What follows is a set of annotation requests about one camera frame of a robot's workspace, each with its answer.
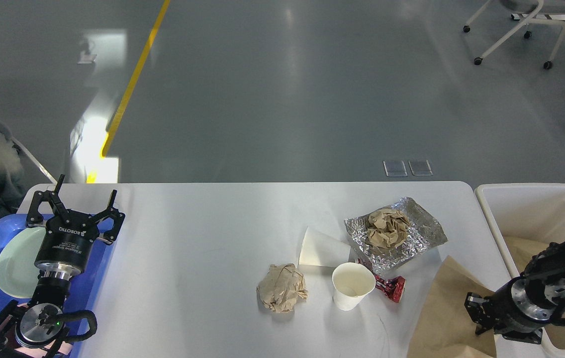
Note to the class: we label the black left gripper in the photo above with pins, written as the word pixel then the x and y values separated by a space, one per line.
pixel 66 246

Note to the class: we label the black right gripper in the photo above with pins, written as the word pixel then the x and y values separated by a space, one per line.
pixel 518 311

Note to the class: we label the brown paper bag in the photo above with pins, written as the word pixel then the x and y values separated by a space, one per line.
pixel 444 328

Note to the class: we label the light green plate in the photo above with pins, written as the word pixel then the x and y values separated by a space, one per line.
pixel 18 272

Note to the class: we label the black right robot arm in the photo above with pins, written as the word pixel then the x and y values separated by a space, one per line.
pixel 548 270

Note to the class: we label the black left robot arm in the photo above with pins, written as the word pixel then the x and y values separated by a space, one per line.
pixel 41 326

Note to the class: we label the white chair base left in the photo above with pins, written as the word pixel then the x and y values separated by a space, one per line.
pixel 23 150

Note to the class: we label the brown paper in bin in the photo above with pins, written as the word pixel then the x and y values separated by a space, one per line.
pixel 523 250

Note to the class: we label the beige plastic bin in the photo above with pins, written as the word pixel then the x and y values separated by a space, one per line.
pixel 534 211

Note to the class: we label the red snack wrapper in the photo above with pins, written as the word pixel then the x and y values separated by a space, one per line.
pixel 393 288

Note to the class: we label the aluminium foil sheet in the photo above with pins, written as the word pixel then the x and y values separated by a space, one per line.
pixel 424 233

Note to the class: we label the white paper cup upright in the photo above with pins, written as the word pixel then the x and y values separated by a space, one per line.
pixel 352 282

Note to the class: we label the floor socket cover right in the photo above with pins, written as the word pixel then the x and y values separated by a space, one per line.
pixel 420 167

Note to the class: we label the floor socket cover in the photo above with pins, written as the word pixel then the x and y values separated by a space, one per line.
pixel 395 168
pixel 420 167

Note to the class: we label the floor socket cover left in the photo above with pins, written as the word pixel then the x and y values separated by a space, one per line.
pixel 395 168

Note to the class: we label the flattened white paper cup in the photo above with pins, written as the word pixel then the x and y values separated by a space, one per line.
pixel 320 250

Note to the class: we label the crumpled brown paper ball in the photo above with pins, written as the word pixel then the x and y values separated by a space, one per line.
pixel 282 288

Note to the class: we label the white office chair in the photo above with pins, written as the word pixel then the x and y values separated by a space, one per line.
pixel 541 12

